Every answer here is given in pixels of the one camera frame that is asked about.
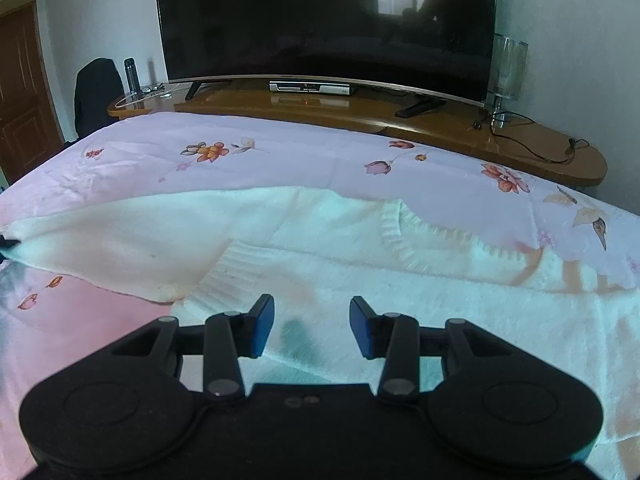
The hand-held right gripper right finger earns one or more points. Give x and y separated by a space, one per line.
361 327

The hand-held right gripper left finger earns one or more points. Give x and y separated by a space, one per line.
262 327

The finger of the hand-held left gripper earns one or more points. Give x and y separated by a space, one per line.
7 244

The white knit sweater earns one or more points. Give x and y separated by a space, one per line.
350 255

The brown wooden door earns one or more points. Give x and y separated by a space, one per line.
25 105

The black chair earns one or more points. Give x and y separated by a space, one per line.
97 95

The pink floral bed sheet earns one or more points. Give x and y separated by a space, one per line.
300 155

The black water bottle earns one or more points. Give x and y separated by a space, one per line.
131 77

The brown wooden headboard shelf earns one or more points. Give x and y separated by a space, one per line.
380 117

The eyeglasses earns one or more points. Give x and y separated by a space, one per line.
151 88

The silver set-top box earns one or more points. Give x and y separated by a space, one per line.
310 87

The large black television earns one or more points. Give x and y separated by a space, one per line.
325 15

